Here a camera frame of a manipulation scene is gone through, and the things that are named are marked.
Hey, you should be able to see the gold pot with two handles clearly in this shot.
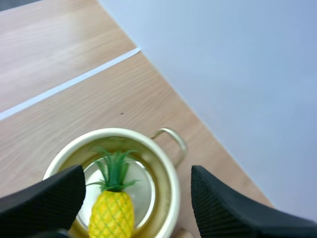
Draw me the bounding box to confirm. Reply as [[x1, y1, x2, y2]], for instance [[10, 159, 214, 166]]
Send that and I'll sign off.
[[42, 127, 188, 238]]

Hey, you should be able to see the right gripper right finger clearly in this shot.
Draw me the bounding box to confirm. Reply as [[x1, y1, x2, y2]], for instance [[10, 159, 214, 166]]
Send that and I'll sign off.
[[191, 165, 317, 238]]

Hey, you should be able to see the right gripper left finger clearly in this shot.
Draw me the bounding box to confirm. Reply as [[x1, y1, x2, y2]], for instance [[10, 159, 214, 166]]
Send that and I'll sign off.
[[0, 164, 87, 238]]

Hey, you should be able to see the yellow toy pineapple green crown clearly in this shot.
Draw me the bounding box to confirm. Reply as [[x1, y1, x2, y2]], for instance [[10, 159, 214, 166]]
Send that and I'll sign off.
[[86, 146, 142, 238]]

